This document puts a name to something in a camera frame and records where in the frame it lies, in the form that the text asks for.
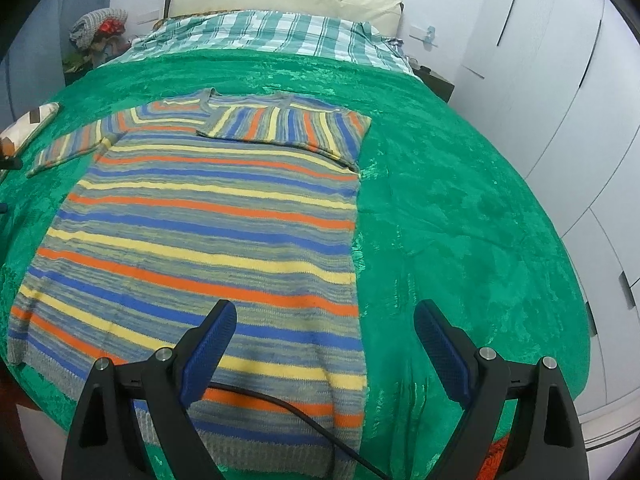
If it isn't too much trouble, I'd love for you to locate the striped knit t-shirt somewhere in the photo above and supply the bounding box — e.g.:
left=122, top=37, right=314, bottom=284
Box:
left=6, top=87, right=373, bottom=480

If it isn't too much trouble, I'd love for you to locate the grey knitted cloth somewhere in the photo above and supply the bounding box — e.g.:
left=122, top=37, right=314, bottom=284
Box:
left=69, top=7, right=126, bottom=48

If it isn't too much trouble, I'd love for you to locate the green floral blanket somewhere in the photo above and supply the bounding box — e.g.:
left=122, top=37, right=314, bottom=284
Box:
left=0, top=47, right=591, bottom=480

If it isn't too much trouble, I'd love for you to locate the clutter pile with knit hat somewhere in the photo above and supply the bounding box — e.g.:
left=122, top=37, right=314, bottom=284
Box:
left=62, top=30, right=133, bottom=73

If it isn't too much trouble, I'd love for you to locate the brown white patterned pillow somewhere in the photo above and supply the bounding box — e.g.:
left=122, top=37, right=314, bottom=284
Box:
left=0, top=101, right=62, bottom=157

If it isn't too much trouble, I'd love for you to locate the wall socket with blue plug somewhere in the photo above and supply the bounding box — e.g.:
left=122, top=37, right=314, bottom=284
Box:
left=409, top=24, right=441, bottom=51

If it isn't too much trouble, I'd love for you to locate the dark nightstand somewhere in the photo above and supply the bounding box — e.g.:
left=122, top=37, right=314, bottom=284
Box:
left=415, top=65, right=456, bottom=103

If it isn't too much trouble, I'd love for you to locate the blue-grey curtain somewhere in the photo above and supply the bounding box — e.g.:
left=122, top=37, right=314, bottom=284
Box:
left=0, top=0, right=116, bottom=121

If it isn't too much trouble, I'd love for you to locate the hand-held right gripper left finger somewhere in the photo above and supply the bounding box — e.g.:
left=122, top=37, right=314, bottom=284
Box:
left=61, top=299, right=238, bottom=480

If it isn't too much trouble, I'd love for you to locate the green white plaid bedsheet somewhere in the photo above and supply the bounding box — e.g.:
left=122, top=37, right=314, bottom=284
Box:
left=97, top=10, right=418, bottom=78

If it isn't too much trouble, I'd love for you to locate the white wardrobe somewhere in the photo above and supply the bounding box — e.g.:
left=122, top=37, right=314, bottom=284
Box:
left=450, top=0, right=640, bottom=456

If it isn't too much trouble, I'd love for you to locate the black cable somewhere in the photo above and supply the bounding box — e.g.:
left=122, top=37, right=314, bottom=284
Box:
left=207, top=382, right=396, bottom=480

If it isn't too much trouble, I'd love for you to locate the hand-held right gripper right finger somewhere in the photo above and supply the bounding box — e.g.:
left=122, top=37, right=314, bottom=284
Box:
left=413, top=299, right=590, bottom=480

